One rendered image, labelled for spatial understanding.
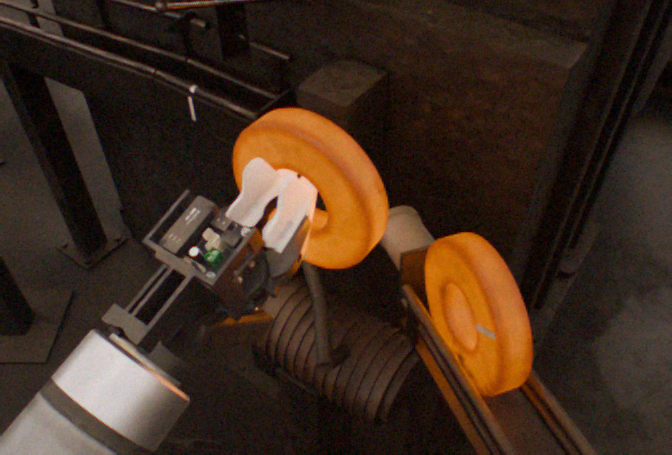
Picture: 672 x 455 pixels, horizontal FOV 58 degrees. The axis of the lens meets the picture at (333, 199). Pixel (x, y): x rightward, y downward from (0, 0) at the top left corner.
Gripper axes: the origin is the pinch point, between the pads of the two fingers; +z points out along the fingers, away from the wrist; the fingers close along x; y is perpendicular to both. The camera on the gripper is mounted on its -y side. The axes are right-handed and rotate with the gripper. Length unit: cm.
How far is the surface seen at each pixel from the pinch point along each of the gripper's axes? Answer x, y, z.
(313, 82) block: 12.4, -9.3, 15.9
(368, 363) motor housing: -6.0, -31.2, -5.1
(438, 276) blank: -11.7, -14.1, 2.9
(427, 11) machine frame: 3.7, -5.4, 28.3
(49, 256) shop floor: 94, -85, -14
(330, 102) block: 8.8, -9.4, 14.3
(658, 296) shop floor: -40, -105, 61
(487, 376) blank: -20.4, -14.1, -3.7
